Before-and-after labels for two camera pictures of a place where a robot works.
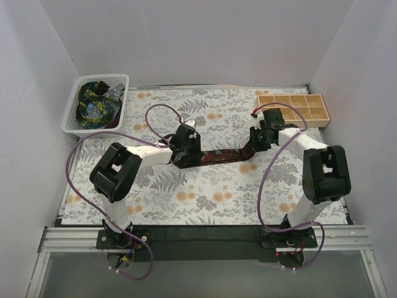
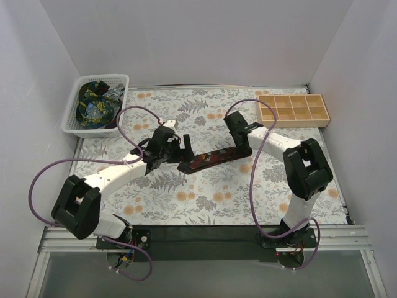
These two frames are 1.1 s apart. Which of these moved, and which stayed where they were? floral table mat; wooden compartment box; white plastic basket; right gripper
Moved: right gripper
Stayed: floral table mat; white plastic basket; wooden compartment box
